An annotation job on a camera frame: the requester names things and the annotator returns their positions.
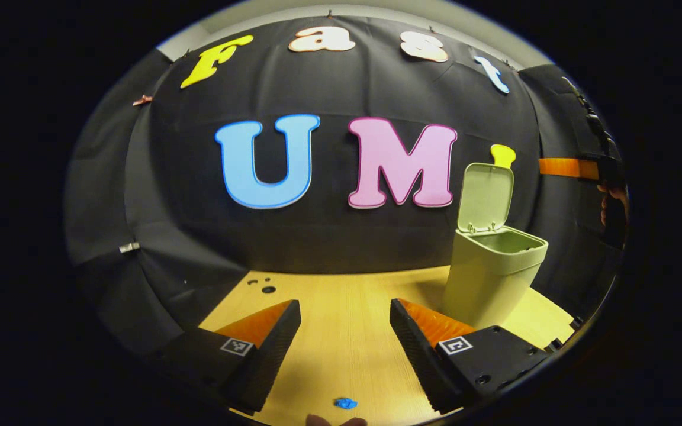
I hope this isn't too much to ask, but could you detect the green desktop garbage bin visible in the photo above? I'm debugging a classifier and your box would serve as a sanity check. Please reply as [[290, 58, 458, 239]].
[[442, 163, 549, 329]]

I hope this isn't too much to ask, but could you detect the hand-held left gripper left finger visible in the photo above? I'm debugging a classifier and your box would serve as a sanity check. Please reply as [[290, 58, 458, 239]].
[[160, 299, 302, 415]]

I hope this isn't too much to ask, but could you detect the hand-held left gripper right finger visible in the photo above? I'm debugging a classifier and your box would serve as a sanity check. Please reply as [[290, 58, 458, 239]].
[[390, 298, 555, 415]]

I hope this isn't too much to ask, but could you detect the black backdrop cloth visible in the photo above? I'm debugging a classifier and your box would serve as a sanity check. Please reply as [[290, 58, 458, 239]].
[[64, 15, 627, 356]]

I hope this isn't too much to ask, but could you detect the wooden desktop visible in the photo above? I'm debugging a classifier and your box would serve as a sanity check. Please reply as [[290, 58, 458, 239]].
[[199, 265, 575, 426]]

